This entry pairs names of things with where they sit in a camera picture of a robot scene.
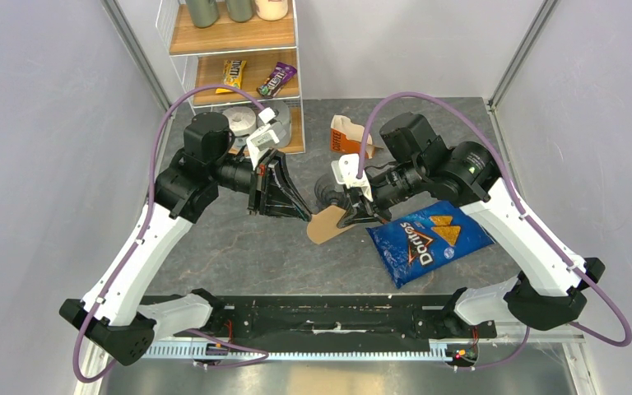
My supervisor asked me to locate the green bottle middle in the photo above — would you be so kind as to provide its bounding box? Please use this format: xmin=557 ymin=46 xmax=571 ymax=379
xmin=225 ymin=0 xmax=254 ymax=23

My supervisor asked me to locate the cream pump lotion bottle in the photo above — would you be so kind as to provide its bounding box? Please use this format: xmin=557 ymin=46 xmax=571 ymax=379
xmin=254 ymin=0 xmax=289 ymax=21

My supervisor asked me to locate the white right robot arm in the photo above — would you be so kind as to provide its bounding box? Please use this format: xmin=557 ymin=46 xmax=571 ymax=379
xmin=331 ymin=113 xmax=605 ymax=337

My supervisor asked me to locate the purple M&M's candy bag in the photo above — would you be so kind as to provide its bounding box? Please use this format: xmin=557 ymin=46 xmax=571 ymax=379
xmin=256 ymin=62 xmax=298 ymax=98

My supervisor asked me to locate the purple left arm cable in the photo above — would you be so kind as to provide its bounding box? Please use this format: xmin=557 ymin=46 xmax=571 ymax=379
xmin=72 ymin=83 xmax=271 ymax=384

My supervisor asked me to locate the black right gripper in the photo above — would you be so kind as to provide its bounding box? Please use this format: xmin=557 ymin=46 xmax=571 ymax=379
xmin=337 ymin=158 xmax=426 ymax=228

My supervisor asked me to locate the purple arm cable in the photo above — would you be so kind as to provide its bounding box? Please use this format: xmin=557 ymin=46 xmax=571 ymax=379
xmin=72 ymin=83 xmax=271 ymax=384
xmin=355 ymin=91 xmax=632 ymax=372

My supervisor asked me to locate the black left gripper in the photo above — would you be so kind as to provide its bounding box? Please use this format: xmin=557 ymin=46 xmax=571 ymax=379
xmin=210 ymin=149 xmax=313 ymax=223

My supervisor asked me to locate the brown paper coffee filter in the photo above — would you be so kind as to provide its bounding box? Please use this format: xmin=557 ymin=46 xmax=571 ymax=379
xmin=306 ymin=205 xmax=354 ymax=244

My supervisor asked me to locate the orange coffee filter package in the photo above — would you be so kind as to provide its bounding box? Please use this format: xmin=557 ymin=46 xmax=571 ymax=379
xmin=329 ymin=114 xmax=365 ymax=154

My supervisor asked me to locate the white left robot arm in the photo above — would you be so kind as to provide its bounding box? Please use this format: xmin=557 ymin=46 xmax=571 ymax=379
xmin=59 ymin=108 xmax=312 ymax=365

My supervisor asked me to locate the black coffee dripper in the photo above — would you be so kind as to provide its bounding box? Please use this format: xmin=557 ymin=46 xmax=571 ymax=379
xmin=314 ymin=174 xmax=348 ymax=211

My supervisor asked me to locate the green bottle left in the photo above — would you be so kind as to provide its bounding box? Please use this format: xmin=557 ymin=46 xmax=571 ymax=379
xmin=185 ymin=0 xmax=219 ymax=28

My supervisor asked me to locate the green bottle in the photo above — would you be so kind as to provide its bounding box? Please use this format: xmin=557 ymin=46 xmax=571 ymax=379
xmin=225 ymin=0 xmax=254 ymax=23
xmin=185 ymin=0 xmax=219 ymax=28

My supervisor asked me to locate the blue Doritos chip bag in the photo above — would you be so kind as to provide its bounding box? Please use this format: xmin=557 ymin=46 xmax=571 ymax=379
xmin=366 ymin=202 xmax=495 ymax=289

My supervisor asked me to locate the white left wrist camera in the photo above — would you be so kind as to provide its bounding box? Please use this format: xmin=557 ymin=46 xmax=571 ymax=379
xmin=246 ymin=107 xmax=287 ymax=170

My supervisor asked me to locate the white wire wooden shelf rack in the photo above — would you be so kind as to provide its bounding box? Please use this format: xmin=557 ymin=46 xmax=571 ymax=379
xmin=156 ymin=1 xmax=306 ymax=154

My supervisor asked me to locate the aluminium rail frame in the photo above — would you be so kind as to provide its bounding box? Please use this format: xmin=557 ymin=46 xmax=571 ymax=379
xmin=73 ymin=282 xmax=601 ymax=395

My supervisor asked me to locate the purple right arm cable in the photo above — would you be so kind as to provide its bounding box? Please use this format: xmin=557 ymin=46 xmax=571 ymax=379
xmin=355 ymin=91 xmax=632 ymax=372

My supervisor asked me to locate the yellow M&M's candy bag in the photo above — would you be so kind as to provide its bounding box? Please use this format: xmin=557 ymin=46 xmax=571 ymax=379
xmin=221 ymin=59 xmax=247 ymax=89

